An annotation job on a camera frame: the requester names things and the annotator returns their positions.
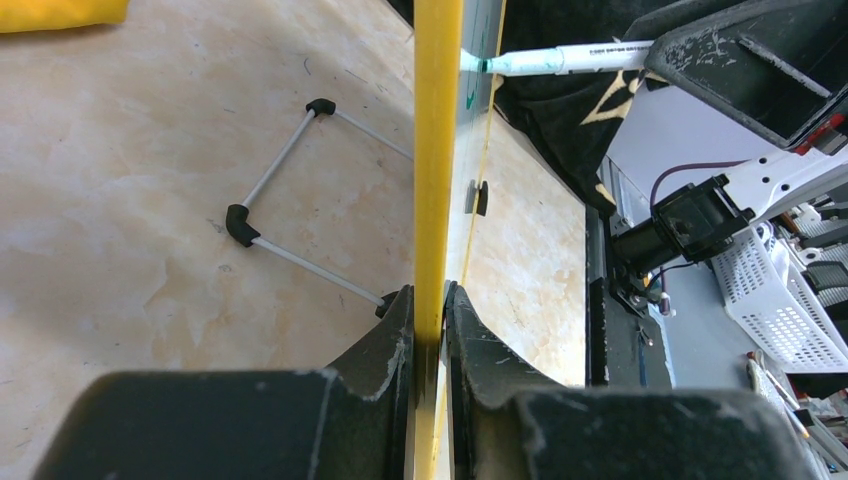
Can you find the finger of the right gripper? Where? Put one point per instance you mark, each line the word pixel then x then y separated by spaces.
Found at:
pixel 777 68

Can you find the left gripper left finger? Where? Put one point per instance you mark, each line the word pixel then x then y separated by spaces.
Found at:
pixel 347 420

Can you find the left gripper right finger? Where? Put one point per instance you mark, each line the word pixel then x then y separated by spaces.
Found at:
pixel 507 420

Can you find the green whiteboard marker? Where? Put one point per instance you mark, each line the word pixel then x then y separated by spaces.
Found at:
pixel 561 60

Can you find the yellow-framed whiteboard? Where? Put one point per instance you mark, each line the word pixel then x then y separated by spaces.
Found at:
pixel 453 113

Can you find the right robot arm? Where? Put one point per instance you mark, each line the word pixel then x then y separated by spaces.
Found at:
pixel 697 222

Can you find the black floral blanket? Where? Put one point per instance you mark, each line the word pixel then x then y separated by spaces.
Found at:
pixel 571 119

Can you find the white perforated plastic basket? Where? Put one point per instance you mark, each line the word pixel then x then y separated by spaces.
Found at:
pixel 766 295

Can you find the folded yellow cloth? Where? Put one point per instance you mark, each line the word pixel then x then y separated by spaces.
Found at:
pixel 18 16

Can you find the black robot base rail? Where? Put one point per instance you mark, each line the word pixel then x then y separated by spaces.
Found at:
pixel 625 338

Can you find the whiteboard wire stand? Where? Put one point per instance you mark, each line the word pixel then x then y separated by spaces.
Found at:
pixel 336 201

